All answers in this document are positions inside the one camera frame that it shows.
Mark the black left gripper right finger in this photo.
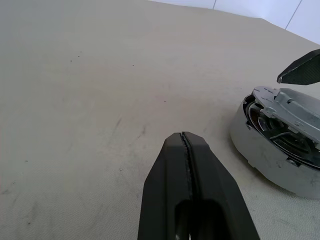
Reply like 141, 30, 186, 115
181, 131, 261, 240

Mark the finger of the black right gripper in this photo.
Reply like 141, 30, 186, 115
276, 48, 320, 86

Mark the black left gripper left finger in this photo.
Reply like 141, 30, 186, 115
136, 132, 194, 240

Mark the grey round motor housing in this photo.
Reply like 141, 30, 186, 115
229, 86, 320, 200

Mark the beige table cover cloth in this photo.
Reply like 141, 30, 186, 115
0, 0, 320, 240

